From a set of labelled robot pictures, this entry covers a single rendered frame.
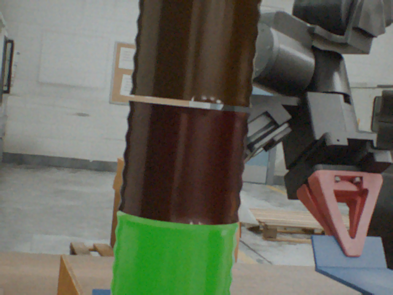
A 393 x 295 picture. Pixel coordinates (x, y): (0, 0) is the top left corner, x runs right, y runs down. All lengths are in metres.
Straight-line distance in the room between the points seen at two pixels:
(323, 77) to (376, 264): 0.18
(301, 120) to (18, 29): 10.58
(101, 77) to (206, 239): 11.04
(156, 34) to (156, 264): 0.07
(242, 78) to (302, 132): 0.50
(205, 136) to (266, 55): 0.48
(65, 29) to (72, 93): 0.92
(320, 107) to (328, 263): 0.14
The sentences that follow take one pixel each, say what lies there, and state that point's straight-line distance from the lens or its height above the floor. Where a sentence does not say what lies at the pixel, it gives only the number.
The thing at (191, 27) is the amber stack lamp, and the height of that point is 1.14.
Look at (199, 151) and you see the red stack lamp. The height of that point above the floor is 1.11.
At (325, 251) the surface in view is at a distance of 0.70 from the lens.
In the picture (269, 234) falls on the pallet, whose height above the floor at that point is 0.06.
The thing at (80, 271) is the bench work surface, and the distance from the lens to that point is 0.96.
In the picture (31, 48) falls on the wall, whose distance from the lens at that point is 11.23.
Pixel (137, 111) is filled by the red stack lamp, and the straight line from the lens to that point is 0.23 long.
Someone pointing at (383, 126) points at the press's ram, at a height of 1.12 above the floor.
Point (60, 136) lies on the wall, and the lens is 11.24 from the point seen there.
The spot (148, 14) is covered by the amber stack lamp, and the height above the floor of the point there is 1.14.
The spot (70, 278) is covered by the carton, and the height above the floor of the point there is 0.97.
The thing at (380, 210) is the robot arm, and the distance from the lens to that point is 0.87.
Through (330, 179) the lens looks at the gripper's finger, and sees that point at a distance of 0.70.
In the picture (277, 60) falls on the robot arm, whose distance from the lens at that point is 0.70.
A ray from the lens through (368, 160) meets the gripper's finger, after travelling 0.71.
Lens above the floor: 1.12
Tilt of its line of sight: 3 degrees down
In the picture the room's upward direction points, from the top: 6 degrees clockwise
